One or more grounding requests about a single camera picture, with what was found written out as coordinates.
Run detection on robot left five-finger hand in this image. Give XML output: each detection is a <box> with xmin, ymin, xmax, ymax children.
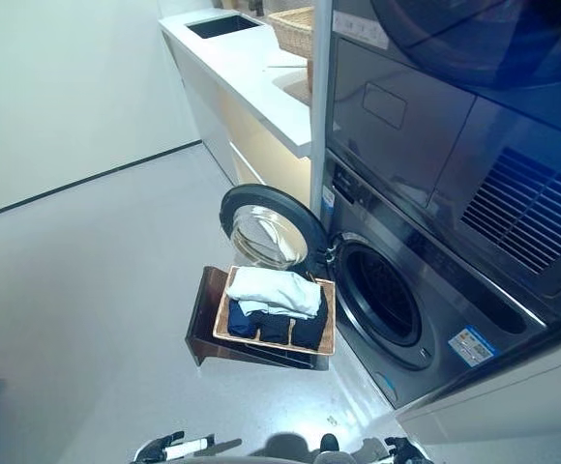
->
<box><xmin>133</xmin><ymin>431</ymin><xmax>186</xmax><ymax>464</ymax></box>

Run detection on robot right five-finger hand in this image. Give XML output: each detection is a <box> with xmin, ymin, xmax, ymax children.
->
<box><xmin>384</xmin><ymin>436</ymin><xmax>428</xmax><ymax>464</ymax></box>

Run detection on dark grey front-load washing machine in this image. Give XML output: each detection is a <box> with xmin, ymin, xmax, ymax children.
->
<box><xmin>322</xmin><ymin>148</ymin><xmax>550</xmax><ymax>412</ymax></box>

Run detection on round washing machine door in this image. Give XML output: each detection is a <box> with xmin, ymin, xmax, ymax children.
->
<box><xmin>218</xmin><ymin>183</ymin><xmax>324</xmax><ymax>270</ymax></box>

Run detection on white side cabinet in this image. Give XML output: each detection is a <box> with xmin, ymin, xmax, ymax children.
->
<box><xmin>392</xmin><ymin>332</ymin><xmax>561</xmax><ymax>464</ymax></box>

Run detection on robot dark torso and feet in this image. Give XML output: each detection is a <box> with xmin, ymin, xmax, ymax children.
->
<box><xmin>241</xmin><ymin>432</ymin><xmax>359</xmax><ymax>464</ymax></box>

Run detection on energy label sticker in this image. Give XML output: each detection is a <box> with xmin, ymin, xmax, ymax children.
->
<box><xmin>447</xmin><ymin>327</ymin><xmax>498</xmax><ymax>363</ymax></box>

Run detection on dark brown stool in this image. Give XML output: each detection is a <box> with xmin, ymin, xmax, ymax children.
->
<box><xmin>184</xmin><ymin>265</ymin><xmax>333</xmax><ymax>372</ymax></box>

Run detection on rectangular wicker laundry basket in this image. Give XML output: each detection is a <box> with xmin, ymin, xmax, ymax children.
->
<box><xmin>212</xmin><ymin>264</ymin><xmax>339</xmax><ymax>357</ymax></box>

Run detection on large black folded garment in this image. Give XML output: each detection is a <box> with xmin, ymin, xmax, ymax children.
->
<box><xmin>289</xmin><ymin>300</ymin><xmax>330</xmax><ymax>350</ymax></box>

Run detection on navy blue folded garment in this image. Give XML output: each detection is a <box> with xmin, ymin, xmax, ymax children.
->
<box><xmin>226</xmin><ymin>299</ymin><xmax>258</xmax><ymax>338</ymax></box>

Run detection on small black folded garment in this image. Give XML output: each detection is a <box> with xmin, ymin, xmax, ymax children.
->
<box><xmin>256</xmin><ymin>308</ymin><xmax>292</xmax><ymax>343</ymax></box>

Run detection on light blue folded garment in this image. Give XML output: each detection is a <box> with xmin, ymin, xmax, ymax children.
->
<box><xmin>225</xmin><ymin>266</ymin><xmax>323</xmax><ymax>321</ymax></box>

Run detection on dark grey stacked dryer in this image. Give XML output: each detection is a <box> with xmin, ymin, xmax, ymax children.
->
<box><xmin>325</xmin><ymin>0</ymin><xmax>561</xmax><ymax>302</ymax></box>

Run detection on grey vertical cabinet panel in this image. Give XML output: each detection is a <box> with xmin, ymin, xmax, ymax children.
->
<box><xmin>308</xmin><ymin>0</ymin><xmax>334</xmax><ymax>255</ymax></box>

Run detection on white counter cabinet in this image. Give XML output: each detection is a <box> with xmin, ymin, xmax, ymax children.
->
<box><xmin>158</xmin><ymin>10</ymin><xmax>316</xmax><ymax>197</ymax></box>

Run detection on white dryer label sticker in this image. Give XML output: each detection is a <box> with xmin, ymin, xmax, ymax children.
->
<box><xmin>332</xmin><ymin>13</ymin><xmax>391</xmax><ymax>50</ymax></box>

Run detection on black countertop sink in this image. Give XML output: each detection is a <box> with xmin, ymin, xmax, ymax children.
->
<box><xmin>185</xmin><ymin>14</ymin><xmax>266</xmax><ymax>41</ymax></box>

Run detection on woven wicker storage basket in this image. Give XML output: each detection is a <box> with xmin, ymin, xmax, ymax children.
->
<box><xmin>266</xmin><ymin>6</ymin><xmax>316</xmax><ymax>60</ymax></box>

